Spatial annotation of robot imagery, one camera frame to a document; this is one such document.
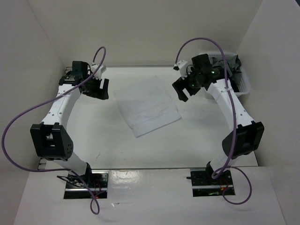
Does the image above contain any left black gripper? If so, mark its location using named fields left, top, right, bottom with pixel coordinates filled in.
left=83, top=74, right=109, bottom=100

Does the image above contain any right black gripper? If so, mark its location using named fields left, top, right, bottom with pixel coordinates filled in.
left=172, top=67, right=203, bottom=102

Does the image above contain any white skirt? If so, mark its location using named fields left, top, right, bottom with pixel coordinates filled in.
left=114, top=76, right=181, bottom=137

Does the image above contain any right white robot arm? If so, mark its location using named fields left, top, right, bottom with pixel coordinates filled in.
left=172, top=54, right=264, bottom=184

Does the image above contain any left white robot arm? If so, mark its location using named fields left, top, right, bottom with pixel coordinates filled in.
left=30, top=61, right=109, bottom=188

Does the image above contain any black skirt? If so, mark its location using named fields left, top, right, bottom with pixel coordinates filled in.
left=229, top=77, right=240, bottom=93

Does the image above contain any grey skirt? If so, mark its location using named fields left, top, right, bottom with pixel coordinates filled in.
left=212, top=54, right=242, bottom=84

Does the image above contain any white plastic basket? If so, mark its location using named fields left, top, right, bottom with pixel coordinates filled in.
left=199, top=51, right=250, bottom=97

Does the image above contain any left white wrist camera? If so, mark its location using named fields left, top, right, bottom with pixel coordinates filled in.
left=91, top=64, right=106, bottom=80

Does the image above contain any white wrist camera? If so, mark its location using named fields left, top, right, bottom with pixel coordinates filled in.
left=91, top=64, right=106, bottom=80
left=173, top=60, right=188, bottom=80

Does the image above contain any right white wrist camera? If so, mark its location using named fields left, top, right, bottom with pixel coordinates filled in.
left=173, top=60, right=188, bottom=80

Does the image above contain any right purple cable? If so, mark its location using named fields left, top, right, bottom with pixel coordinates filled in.
left=175, top=37, right=253, bottom=206

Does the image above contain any purple cable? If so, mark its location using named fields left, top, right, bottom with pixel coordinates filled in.
left=1, top=46, right=106, bottom=215
left=175, top=37, right=253, bottom=206

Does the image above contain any aluminium table edge rail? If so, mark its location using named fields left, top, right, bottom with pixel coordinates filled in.
left=30, top=71, right=80, bottom=165

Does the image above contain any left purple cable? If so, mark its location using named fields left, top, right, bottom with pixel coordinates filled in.
left=1, top=46, right=106, bottom=215

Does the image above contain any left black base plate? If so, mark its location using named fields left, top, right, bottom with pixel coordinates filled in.
left=57, top=172, right=109, bottom=199

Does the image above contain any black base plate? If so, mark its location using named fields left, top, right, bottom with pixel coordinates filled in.
left=186, top=168, right=235, bottom=197
left=57, top=172, right=109, bottom=199

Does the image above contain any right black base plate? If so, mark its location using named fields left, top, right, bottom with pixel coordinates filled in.
left=186, top=168, right=235, bottom=197

